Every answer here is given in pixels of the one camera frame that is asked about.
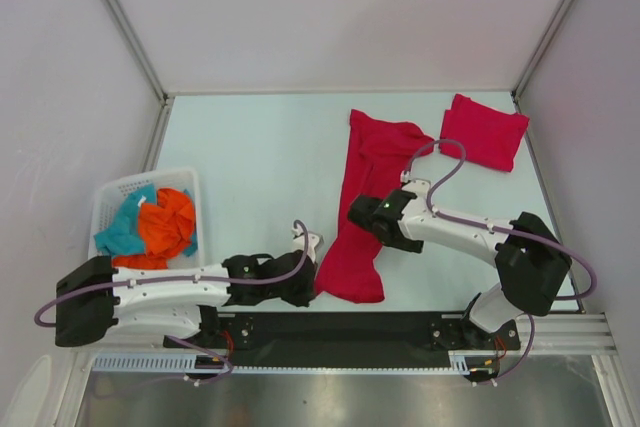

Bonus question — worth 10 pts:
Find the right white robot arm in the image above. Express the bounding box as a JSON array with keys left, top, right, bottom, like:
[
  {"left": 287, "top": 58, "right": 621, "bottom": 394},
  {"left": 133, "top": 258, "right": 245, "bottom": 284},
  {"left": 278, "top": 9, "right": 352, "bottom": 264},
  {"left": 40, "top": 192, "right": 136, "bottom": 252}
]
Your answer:
[{"left": 347, "top": 182, "right": 572, "bottom": 348}]

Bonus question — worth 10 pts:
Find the folded magenta t shirt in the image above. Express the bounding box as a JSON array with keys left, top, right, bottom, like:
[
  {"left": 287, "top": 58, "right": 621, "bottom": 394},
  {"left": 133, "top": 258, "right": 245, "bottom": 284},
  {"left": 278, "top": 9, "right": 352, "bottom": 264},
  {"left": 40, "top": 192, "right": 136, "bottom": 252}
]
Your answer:
[{"left": 440, "top": 94, "right": 530, "bottom": 172}]

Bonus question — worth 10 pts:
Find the grey slotted cable duct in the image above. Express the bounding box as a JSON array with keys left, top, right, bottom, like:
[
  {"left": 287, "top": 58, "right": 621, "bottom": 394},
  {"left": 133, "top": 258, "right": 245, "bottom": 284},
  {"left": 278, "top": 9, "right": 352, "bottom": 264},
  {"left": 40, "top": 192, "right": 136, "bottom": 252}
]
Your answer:
[{"left": 92, "top": 351, "right": 496, "bottom": 378}]

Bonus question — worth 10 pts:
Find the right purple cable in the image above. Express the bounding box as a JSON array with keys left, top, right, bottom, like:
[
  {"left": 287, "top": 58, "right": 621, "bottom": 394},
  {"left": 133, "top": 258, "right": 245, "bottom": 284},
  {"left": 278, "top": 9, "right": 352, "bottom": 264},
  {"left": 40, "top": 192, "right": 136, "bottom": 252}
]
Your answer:
[{"left": 399, "top": 139, "right": 599, "bottom": 386}]

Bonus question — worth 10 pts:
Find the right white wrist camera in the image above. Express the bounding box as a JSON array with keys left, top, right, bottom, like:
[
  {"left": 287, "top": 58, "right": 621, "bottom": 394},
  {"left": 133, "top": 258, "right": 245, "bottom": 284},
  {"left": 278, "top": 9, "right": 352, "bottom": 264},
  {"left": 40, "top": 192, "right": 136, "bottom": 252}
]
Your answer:
[{"left": 400, "top": 171, "right": 431, "bottom": 197}]

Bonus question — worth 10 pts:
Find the teal t shirt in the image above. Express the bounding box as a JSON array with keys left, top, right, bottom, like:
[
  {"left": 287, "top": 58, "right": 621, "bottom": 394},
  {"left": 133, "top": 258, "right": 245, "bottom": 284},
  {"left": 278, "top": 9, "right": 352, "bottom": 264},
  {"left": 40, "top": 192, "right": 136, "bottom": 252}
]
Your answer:
[{"left": 93, "top": 185, "right": 200, "bottom": 258}]

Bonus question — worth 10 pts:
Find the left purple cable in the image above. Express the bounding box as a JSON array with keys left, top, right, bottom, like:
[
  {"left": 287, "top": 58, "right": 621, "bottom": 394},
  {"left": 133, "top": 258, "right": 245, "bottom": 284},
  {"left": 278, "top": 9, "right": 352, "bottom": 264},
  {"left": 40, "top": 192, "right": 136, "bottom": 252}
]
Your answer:
[{"left": 33, "top": 219, "right": 314, "bottom": 388}]

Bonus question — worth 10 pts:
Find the magenta t shirt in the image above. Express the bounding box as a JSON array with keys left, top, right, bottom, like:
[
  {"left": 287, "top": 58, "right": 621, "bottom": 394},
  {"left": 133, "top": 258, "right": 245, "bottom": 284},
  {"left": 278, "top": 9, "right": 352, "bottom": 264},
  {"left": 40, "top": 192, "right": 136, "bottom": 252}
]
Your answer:
[
  {"left": 314, "top": 109, "right": 433, "bottom": 304},
  {"left": 440, "top": 94, "right": 530, "bottom": 172}
]

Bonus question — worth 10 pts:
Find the orange t shirt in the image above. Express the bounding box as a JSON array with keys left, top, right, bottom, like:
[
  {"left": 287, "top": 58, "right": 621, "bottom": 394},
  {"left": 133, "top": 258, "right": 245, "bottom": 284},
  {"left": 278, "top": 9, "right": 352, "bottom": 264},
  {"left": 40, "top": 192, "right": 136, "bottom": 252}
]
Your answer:
[{"left": 112, "top": 188, "right": 198, "bottom": 270}]

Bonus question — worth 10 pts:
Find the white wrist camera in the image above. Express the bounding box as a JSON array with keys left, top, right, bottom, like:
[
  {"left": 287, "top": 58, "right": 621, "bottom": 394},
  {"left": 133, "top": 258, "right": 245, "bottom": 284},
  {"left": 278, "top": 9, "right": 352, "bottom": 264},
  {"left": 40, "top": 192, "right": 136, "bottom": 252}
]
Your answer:
[
  {"left": 292, "top": 228, "right": 324, "bottom": 262},
  {"left": 400, "top": 171, "right": 431, "bottom": 197}
]

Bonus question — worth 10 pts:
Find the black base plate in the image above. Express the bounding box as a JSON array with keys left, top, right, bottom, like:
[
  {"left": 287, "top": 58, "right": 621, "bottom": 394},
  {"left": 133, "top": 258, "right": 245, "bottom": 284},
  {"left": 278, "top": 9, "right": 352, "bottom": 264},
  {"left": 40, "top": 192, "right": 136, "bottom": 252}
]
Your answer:
[{"left": 187, "top": 308, "right": 521, "bottom": 360}]

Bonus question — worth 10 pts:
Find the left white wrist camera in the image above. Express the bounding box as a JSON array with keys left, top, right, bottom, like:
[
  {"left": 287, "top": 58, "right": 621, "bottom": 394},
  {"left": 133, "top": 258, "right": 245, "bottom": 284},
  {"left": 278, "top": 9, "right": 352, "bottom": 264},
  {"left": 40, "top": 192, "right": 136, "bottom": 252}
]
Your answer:
[{"left": 292, "top": 228, "right": 324, "bottom": 262}]

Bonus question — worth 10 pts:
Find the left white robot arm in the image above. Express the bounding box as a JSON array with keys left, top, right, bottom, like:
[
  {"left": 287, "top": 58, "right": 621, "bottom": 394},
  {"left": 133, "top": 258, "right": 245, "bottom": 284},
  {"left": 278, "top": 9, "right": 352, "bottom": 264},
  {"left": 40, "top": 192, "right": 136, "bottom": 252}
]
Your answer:
[{"left": 54, "top": 248, "right": 316, "bottom": 347}]

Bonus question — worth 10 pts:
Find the purple cable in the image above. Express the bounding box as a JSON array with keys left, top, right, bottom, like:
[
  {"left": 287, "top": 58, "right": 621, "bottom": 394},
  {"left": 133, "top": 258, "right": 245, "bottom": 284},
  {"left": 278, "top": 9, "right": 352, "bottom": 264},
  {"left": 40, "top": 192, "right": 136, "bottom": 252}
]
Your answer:
[
  {"left": 399, "top": 139, "right": 599, "bottom": 386},
  {"left": 33, "top": 219, "right": 314, "bottom": 388}
]

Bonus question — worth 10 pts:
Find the white plastic laundry basket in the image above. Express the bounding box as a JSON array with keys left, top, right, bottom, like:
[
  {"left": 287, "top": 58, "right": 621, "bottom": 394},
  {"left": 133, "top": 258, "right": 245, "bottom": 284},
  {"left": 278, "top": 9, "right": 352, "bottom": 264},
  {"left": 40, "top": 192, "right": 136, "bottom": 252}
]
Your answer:
[{"left": 88, "top": 167, "right": 203, "bottom": 258}]

